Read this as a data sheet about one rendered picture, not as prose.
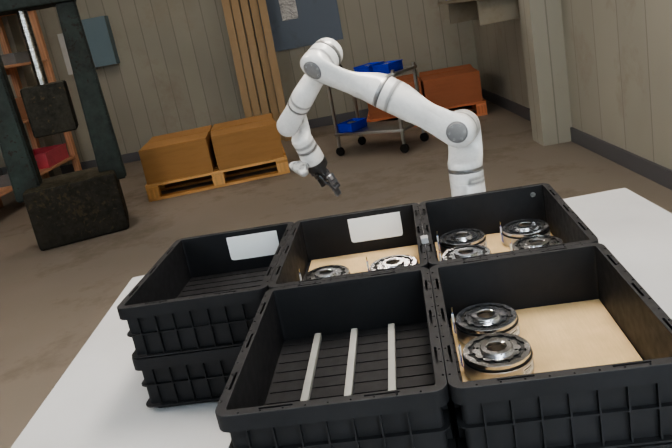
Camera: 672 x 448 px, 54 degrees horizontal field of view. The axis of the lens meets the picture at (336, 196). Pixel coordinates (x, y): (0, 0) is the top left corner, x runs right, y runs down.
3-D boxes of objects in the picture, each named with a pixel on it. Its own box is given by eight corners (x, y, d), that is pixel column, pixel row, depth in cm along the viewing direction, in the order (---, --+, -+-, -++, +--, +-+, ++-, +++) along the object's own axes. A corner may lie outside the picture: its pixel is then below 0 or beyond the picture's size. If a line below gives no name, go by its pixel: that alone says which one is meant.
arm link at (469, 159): (445, 109, 179) (452, 171, 183) (437, 115, 171) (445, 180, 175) (479, 106, 176) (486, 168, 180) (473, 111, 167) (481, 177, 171)
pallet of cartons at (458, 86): (474, 101, 854) (469, 62, 841) (496, 113, 749) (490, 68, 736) (363, 122, 857) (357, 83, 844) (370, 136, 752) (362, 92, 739)
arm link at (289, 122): (270, 132, 208) (282, 107, 196) (283, 113, 212) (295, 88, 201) (290, 144, 208) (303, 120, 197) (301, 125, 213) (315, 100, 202)
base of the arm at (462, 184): (453, 228, 186) (445, 169, 182) (486, 223, 185) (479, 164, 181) (458, 238, 177) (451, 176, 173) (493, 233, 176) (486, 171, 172)
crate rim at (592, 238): (420, 211, 158) (418, 201, 157) (548, 191, 154) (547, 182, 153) (430, 277, 119) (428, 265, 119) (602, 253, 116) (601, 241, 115)
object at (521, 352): (461, 339, 106) (460, 336, 106) (525, 332, 104) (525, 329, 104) (465, 373, 97) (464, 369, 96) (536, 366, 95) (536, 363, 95)
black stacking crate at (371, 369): (280, 346, 125) (267, 291, 122) (437, 326, 122) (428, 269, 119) (233, 495, 87) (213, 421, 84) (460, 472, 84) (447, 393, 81)
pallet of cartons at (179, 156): (139, 204, 636) (125, 153, 623) (162, 178, 736) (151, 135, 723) (289, 176, 634) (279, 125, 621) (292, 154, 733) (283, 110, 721)
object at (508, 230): (496, 226, 153) (496, 224, 152) (539, 218, 153) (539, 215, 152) (510, 240, 143) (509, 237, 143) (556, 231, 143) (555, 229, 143)
